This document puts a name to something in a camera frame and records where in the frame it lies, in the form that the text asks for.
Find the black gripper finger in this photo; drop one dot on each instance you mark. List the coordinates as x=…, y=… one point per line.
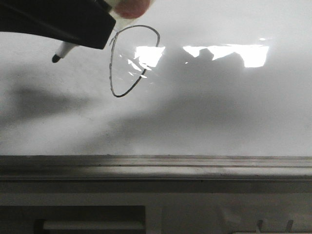
x=83, y=22

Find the black and white whiteboard marker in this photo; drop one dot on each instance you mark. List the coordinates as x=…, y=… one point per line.
x=62, y=51

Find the white whiteboard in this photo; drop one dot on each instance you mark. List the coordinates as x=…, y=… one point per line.
x=230, y=77

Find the grey metal whiteboard tray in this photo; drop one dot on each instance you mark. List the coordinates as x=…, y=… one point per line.
x=148, y=167

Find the black drawn numeral stroke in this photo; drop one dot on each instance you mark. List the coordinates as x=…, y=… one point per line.
x=113, y=44

